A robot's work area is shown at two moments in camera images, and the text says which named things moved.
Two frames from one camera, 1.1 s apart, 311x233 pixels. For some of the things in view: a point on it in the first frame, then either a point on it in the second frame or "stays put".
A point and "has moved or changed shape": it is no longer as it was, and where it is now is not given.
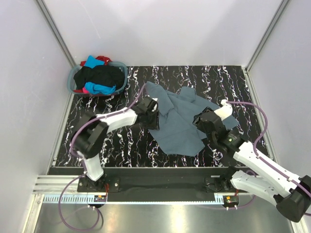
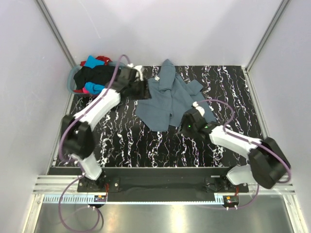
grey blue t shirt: x=177 y=110 has moved or changed shape
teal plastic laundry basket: x=70 y=82 stays put
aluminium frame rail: x=64 y=189 stays put
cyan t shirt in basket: x=95 y=88 stays put
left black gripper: x=155 y=124 to x=144 y=93
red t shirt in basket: x=102 y=58 stays put
